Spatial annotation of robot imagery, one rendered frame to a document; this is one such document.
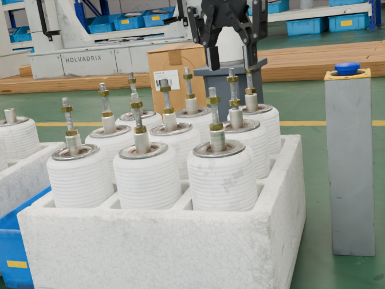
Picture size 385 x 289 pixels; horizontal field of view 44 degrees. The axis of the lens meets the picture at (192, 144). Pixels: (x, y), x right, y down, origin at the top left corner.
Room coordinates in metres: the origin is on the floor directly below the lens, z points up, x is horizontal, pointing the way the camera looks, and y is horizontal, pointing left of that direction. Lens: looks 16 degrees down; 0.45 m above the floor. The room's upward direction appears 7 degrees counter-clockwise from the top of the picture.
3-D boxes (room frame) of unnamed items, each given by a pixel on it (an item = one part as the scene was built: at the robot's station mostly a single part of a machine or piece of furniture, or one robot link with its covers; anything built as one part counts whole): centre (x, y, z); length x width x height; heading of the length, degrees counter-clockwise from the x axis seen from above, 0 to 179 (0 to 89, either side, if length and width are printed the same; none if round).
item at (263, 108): (0.88, -0.12, 0.25); 0.08 x 0.08 x 0.01
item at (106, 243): (0.81, 0.03, 0.09); 0.39 x 0.39 x 0.18; 70
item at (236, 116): (0.77, -0.08, 0.26); 0.02 x 0.02 x 0.03
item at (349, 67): (0.78, -0.26, 0.32); 0.04 x 0.04 x 0.02
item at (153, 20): (6.29, 0.13, 0.36); 0.50 x 0.38 x 0.21; 152
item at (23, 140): (1.07, 0.40, 0.16); 0.10 x 0.10 x 0.18
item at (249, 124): (0.77, -0.08, 0.25); 0.08 x 0.08 x 0.01
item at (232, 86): (0.77, -0.08, 0.31); 0.01 x 0.01 x 0.08
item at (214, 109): (0.65, -0.04, 0.30); 0.01 x 0.01 x 0.08
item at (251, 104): (0.88, -0.12, 0.26); 0.02 x 0.02 x 0.03
